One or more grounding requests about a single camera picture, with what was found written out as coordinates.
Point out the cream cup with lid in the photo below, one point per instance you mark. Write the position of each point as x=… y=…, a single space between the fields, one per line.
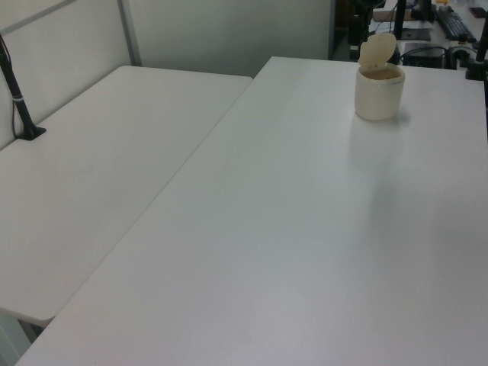
x=379 y=95

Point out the white folding side table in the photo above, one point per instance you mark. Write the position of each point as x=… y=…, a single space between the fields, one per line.
x=95 y=171

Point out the black equipment box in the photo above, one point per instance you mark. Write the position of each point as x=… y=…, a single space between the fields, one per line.
x=423 y=57

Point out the black monitor stand pole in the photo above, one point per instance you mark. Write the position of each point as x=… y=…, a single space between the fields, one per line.
x=400 y=19

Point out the black keyboard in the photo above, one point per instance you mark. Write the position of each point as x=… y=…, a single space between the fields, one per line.
x=455 y=24

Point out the grey metal partition post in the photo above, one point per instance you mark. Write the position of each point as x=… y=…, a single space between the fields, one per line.
x=131 y=34

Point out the black camera stand pole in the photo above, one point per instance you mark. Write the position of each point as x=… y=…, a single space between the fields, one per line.
x=19 y=103

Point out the black clamp mount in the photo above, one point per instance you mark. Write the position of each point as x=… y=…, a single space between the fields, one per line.
x=476 y=68

